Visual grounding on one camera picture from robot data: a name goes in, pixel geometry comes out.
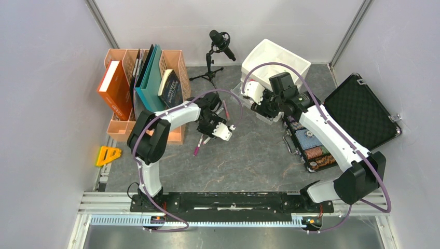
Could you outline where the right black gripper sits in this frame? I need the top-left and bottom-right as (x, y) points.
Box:
(251, 86), (284, 121)

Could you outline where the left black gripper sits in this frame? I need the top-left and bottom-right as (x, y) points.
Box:
(197, 114), (226, 141)

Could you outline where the clear barrel pen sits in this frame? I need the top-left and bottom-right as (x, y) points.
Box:
(216, 107), (224, 115)

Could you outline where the pink thin pen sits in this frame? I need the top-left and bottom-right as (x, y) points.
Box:
(223, 100), (230, 121)

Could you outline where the white plastic drawer unit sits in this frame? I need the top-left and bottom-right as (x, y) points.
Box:
(231, 39), (311, 109)

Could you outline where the dark blue hardcover book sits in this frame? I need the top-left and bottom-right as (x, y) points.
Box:
(158, 69), (183, 109)

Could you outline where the peach plastic file organizer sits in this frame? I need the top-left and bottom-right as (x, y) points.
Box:
(104, 45), (191, 145)

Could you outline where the orange book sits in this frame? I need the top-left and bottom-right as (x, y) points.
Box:
(97, 61), (132, 121)

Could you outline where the pink white marker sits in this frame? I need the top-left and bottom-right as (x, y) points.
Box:
(203, 137), (211, 145)

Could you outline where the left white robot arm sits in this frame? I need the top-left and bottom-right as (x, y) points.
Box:
(127, 92), (232, 212)

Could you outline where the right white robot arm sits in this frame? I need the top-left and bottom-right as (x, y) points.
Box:
(242, 72), (390, 212)

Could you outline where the magenta marker pen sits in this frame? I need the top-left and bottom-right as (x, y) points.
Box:
(194, 134), (204, 156)

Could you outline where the green file folder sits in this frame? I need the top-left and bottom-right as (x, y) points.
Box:
(136, 45), (166, 118)

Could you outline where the black microphone on tripod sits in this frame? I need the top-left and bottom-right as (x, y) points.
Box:
(189, 30), (237, 90)

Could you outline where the black open carrying case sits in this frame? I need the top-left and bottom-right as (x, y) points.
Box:
(282, 73), (402, 173)

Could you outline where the yellow orange block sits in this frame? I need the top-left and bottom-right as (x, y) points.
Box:
(95, 146), (122, 167)

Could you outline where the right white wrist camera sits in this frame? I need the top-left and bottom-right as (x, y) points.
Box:
(242, 80), (266, 105)

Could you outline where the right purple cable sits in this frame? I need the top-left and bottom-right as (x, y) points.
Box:
(241, 62), (393, 234)

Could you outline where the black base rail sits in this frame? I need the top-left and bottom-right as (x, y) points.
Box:
(130, 191), (334, 223)

